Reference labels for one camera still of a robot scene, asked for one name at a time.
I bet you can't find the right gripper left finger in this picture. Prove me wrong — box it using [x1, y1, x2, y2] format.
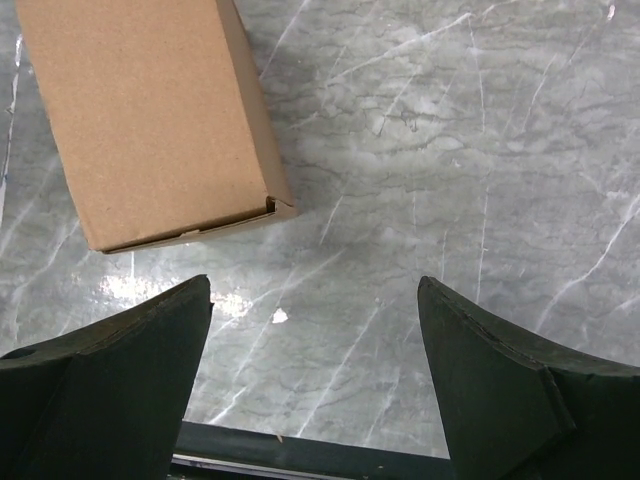
[1, 275, 212, 479]

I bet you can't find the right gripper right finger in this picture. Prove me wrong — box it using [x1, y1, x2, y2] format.
[417, 276, 639, 479]

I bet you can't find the cardboard box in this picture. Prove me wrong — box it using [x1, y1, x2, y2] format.
[16, 0, 296, 253]

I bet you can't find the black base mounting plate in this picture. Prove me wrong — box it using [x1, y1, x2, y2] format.
[167, 422, 455, 479]

